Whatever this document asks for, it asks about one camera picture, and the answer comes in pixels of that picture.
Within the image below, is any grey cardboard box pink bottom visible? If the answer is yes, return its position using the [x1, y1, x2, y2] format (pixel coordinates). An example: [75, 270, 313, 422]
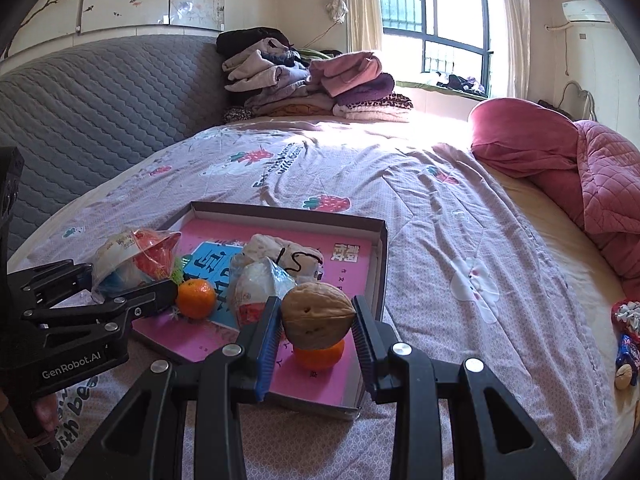
[131, 201, 390, 422]

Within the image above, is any grey quilted headboard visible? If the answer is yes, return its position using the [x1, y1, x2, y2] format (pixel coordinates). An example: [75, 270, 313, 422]
[0, 35, 228, 256]

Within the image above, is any white air conditioner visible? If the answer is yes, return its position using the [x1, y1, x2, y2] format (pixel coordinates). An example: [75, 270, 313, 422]
[560, 0, 612, 23]

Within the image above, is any dark clothes heap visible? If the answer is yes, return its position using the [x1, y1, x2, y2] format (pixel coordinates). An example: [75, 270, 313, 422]
[435, 74, 488, 95]

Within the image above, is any green sill mat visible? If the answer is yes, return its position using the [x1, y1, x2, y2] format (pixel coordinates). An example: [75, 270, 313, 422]
[395, 80, 491, 101]

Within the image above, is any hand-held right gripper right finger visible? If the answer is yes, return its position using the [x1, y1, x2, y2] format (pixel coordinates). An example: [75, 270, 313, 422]
[351, 295, 576, 480]

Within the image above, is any cream curtain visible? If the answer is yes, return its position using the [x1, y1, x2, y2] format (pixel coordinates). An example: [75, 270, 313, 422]
[342, 0, 383, 53]
[492, 0, 531, 101]

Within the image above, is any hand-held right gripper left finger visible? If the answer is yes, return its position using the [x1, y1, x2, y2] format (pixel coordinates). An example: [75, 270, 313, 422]
[62, 296, 282, 480]

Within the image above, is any white heart-shaped metal frame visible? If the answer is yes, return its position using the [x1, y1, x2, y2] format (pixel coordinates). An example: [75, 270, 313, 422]
[560, 80, 598, 122]

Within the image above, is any orange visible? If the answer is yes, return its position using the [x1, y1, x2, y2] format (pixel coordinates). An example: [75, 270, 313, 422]
[292, 337, 346, 372]
[175, 278, 218, 321]

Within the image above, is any barred window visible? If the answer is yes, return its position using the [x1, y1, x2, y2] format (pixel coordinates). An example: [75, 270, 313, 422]
[374, 0, 496, 98]

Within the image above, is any pink quilt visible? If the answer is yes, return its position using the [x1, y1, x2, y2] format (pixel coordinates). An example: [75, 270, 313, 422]
[530, 120, 640, 293]

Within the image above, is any small blue packet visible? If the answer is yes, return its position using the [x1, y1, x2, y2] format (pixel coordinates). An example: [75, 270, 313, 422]
[616, 334, 640, 372]

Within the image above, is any white drawstring pouch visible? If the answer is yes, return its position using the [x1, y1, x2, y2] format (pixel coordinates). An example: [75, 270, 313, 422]
[242, 233, 325, 281]

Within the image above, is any person's left hand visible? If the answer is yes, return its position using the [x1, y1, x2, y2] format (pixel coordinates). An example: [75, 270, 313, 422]
[36, 394, 61, 433]

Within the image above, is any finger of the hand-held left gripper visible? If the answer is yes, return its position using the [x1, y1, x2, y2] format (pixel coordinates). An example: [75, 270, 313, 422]
[7, 260, 95, 311]
[22, 280, 179, 333]

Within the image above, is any beige bed sheet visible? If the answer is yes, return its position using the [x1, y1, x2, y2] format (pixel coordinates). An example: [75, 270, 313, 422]
[492, 170, 640, 456]

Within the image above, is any red egg-shaped plastic packet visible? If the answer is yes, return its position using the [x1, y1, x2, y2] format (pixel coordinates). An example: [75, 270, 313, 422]
[232, 257, 298, 328]

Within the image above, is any pink pillow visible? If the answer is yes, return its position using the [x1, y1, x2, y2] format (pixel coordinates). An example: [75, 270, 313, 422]
[467, 99, 583, 196]

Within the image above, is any pile of folded clothes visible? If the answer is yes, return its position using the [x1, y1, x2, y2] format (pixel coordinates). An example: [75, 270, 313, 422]
[216, 27, 415, 123]

